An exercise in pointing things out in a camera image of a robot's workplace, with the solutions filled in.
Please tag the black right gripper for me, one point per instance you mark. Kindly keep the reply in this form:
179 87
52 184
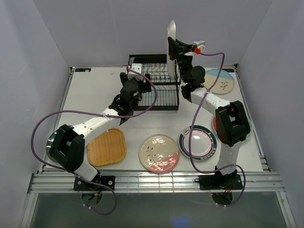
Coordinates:
176 47

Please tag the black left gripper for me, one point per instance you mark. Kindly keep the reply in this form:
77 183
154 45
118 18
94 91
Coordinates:
145 88

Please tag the white rectangular plate black rim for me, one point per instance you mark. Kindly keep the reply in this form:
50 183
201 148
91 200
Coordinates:
171 35

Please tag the woven bamboo square tray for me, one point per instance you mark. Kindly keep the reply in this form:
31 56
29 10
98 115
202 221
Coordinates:
107 149

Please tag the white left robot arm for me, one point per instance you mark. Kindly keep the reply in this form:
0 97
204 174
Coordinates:
67 144

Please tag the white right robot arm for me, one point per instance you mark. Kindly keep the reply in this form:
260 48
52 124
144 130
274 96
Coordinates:
231 119

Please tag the cream plate blue top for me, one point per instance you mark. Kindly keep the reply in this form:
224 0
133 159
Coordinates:
224 84

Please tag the cream pink floral plate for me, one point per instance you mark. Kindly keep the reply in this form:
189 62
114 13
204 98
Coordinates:
159 153

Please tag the red plate blue flower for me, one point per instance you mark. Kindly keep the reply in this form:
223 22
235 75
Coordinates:
214 124

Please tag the white plate green red rim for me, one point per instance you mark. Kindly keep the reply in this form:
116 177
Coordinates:
203 143

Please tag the dark teal round plate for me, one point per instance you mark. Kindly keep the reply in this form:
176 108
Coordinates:
49 144

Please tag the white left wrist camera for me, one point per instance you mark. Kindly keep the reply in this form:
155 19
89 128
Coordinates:
134 71

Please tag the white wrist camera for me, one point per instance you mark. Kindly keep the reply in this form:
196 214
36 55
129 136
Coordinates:
196 48
134 71

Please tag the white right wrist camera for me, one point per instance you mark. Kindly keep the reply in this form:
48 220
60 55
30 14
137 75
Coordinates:
196 48

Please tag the black wire dish rack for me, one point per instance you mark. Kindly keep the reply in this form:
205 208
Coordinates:
168 87

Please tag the aluminium front frame rail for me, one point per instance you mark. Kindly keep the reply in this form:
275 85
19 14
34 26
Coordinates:
145 182

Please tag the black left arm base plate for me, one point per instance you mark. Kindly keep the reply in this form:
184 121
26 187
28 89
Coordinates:
99 183

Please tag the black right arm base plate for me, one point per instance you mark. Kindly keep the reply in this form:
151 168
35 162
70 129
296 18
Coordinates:
214 182

